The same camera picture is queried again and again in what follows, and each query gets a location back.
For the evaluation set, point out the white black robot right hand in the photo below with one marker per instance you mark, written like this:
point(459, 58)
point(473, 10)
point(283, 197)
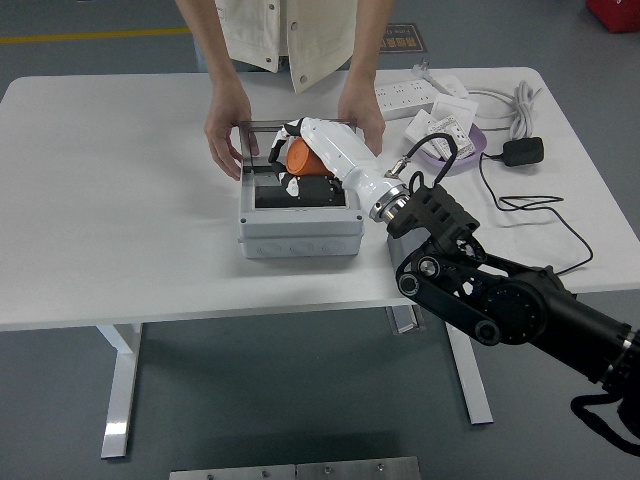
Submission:
point(340, 150)

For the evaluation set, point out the person's left hand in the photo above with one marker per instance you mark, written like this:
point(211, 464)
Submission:
point(362, 110)

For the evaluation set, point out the person's right hand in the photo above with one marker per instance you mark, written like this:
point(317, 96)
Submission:
point(222, 125)

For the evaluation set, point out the orange cylindrical battery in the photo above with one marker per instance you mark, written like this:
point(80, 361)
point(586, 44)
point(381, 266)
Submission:
point(302, 157)

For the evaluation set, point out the grey electrical box with lid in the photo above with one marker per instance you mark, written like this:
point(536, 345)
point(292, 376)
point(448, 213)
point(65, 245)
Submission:
point(300, 232)

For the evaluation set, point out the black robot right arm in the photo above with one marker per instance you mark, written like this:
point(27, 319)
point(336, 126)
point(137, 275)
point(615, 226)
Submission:
point(515, 305)

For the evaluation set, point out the person's right forearm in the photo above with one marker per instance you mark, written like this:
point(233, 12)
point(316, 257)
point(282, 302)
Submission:
point(210, 45)

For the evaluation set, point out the person's left forearm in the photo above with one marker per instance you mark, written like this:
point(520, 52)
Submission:
point(370, 45)

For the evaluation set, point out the grey cube battery holder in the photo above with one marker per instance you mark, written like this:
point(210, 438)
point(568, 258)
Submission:
point(394, 250)

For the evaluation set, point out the red box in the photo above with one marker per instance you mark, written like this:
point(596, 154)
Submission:
point(617, 15)

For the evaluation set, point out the white power strip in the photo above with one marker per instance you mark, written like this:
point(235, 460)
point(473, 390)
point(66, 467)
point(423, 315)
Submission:
point(405, 97)

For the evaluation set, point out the white rounded charger block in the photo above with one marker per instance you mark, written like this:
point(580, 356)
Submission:
point(452, 86)

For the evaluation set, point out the person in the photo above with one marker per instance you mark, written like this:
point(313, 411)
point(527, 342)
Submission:
point(300, 30)

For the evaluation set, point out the packaged socket with label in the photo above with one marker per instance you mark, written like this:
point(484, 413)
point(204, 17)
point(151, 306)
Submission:
point(462, 137)

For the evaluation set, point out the purple plastic tray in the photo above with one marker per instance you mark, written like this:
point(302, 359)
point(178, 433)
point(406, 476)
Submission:
point(477, 142)

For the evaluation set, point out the black power adapter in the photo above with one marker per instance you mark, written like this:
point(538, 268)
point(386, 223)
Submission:
point(522, 152)

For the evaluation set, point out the white table leg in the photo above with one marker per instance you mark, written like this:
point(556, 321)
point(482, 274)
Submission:
point(472, 380)
point(122, 390)

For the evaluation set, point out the grey metal plate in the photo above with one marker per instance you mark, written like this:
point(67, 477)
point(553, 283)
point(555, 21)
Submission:
point(230, 473)
point(360, 470)

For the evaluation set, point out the white wall socket plate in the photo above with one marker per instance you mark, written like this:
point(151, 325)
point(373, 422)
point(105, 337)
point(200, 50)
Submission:
point(417, 127)

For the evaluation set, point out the metal bracket under table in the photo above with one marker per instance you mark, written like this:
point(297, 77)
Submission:
point(404, 320)

